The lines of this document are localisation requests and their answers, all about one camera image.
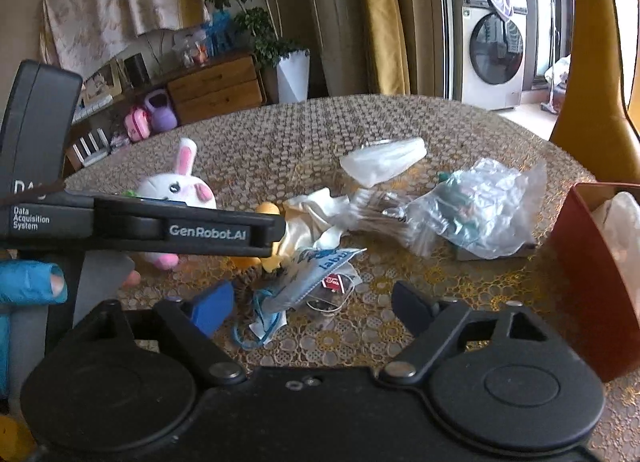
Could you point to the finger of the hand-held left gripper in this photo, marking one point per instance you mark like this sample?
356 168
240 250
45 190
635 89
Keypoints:
200 229

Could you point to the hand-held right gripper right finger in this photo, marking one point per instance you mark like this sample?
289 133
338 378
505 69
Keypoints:
415 302

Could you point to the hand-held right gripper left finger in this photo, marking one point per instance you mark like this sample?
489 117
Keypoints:
215 302

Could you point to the white bunny plush toy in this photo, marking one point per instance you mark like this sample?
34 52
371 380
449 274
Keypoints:
170 187

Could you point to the blue face mask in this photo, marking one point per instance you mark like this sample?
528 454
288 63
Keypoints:
265 317

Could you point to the yellow plush toy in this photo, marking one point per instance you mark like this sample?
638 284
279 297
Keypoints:
267 207

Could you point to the bag of cotton swabs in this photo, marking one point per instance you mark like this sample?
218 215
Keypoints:
380 217

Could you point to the white sachet with blue print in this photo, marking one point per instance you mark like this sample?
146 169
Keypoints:
315 274

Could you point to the red box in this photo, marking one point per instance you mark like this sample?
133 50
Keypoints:
580 292

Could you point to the white soft packet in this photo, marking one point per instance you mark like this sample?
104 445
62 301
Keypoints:
382 160

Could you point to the person's left hand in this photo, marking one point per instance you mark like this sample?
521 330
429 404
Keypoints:
30 282

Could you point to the white toy piano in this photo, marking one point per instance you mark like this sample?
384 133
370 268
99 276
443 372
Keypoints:
90 145

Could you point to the small packet with red label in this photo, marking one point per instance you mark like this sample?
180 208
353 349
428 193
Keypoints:
334 283

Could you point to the pink toy case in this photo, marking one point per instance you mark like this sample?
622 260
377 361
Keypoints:
137 125

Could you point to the clear bag with green item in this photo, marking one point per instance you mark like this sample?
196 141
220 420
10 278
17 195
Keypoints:
475 212

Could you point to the purple toy kettlebell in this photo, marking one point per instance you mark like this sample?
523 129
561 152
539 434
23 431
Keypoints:
162 117

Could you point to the black speaker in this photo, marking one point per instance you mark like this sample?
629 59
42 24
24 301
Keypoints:
136 70

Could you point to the wooden drawer cabinet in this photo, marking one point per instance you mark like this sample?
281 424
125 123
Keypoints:
215 87

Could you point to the potted plant in white pot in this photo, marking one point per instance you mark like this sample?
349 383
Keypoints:
292 77

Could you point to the white plastic bag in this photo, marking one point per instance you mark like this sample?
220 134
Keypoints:
620 227

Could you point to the white washing machine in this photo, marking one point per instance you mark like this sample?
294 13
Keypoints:
495 47

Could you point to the photo frame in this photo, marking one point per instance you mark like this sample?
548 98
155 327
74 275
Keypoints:
102 85

